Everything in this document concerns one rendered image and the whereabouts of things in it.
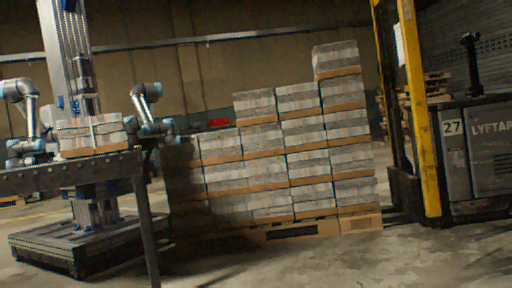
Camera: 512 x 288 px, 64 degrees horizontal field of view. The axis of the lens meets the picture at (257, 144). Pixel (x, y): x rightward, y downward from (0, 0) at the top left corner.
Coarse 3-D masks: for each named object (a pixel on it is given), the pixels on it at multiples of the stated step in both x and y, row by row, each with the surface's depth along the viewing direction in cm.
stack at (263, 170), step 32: (256, 128) 281; (288, 128) 280; (320, 128) 278; (192, 160) 286; (256, 160) 282; (288, 160) 281; (320, 160) 280; (192, 192) 287; (256, 192) 286; (288, 192) 283; (320, 192) 280; (192, 224) 289; (288, 224) 284; (320, 224) 282
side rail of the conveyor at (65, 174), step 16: (80, 160) 200; (96, 160) 201; (112, 160) 203; (128, 160) 205; (0, 176) 191; (16, 176) 193; (32, 176) 194; (48, 176) 196; (64, 176) 198; (80, 176) 200; (96, 176) 202; (112, 176) 203; (0, 192) 191; (16, 192) 193; (32, 192) 194
